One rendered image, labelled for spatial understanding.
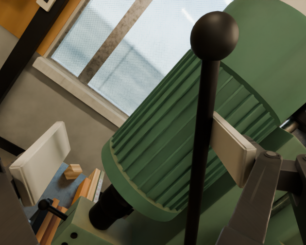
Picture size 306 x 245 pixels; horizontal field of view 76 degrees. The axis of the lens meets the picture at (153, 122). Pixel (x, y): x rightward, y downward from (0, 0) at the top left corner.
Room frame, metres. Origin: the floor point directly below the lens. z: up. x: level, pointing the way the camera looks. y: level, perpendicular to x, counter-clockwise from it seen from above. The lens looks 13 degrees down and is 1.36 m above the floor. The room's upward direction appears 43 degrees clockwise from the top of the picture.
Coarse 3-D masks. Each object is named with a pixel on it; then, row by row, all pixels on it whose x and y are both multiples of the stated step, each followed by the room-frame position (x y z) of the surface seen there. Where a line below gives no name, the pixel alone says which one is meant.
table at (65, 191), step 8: (64, 168) 0.58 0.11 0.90; (56, 176) 0.53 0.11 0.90; (64, 176) 0.55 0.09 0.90; (80, 176) 0.60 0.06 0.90; (56, 184) 0.50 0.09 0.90; (64, 184) 0.53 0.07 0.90; (72, 184) 0.55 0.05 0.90; (48, 192) 0.46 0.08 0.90; (56, 192) 0.48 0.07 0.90; (64, 192) 0.50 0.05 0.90; (72, 192) 0.52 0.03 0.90; (64, 200) 0.48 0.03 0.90; (72, 200) 0.50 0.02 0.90; (24, 208) 0.38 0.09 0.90; (32, 208) 0.39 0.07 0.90
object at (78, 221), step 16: (80, 208) 0.32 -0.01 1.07; (64, 224) 0.30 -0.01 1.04; (80, 224) 0.29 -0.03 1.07; (112, 224) 0.34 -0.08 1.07; (128, 224) 0.38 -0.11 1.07; (64, 240) 0.28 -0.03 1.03; (80, 240) 0.29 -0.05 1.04; (96, 240) 0.30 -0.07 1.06; (112, 240) 0.31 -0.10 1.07; (128, 240) 0.34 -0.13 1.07
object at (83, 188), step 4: (84, 180) 0.56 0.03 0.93; (88, 180) 0.57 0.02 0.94; (80, 184) 0.56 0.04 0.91; (84, 184) 0.54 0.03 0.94; (88, 184) 0.55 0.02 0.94; (80, 188) 0.53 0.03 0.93; (84, 188) 0.52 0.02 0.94; (76, 192) 0.53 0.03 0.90; (80, 192) 0.50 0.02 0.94; (84, 192) 0.51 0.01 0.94; (76, 196) 0.50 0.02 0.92; (84, 196) 0.50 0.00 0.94; (72, 204) 0.48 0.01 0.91
